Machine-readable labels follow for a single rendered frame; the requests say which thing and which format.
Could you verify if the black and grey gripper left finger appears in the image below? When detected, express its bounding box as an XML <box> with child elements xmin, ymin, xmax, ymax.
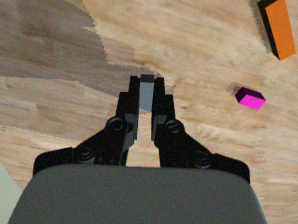
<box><xmin>32</xmin><ymin>76</ymin><xmax>140</xmax><ymax>177</ymax></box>

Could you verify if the grey rod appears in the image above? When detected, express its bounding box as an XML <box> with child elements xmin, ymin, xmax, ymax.
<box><xmin>139</xmin><ymin>74</ymin><xmax>154</xmax><ymax>112</ymax></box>

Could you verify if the orange rectangular bar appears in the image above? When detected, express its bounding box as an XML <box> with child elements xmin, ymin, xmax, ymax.
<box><xmin>257</xmin><ymin>0</ymin><xmax>296</xmax><ymax>61</ymax></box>

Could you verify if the magenta rectangular block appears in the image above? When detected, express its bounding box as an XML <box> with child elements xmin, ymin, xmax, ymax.
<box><xmin>235</xmin><ymin>87</ymin><xmax>266</xmax><ymax>109</ymax></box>

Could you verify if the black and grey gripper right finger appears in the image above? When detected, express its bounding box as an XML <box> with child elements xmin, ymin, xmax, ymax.
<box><xmin>151</xmin><ymin>77</ymin><xmax>250</xmax><ymax>184</ymax></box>

